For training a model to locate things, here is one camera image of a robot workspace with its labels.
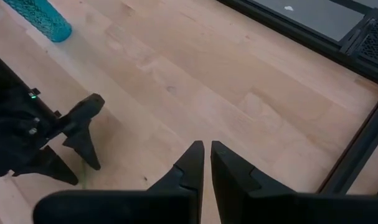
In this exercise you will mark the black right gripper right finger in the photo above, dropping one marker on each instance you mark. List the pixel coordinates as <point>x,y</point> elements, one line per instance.
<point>285,210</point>

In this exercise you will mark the white paper scrap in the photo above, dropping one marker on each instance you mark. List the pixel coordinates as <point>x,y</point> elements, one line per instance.
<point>288,8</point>

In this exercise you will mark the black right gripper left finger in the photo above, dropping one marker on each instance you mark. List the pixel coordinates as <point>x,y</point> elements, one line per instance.
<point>120,208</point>

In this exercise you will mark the black perforated computer case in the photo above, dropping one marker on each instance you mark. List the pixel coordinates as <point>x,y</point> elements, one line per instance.
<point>375,43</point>

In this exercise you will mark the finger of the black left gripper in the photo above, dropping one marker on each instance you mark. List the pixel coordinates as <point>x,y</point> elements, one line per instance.
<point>83,130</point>
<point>48,165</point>

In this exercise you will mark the teal glass vase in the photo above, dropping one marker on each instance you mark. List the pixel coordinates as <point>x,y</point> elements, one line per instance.
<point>42,18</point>

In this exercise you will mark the white artificial tulip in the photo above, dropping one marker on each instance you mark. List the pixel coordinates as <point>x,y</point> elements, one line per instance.
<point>83,175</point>

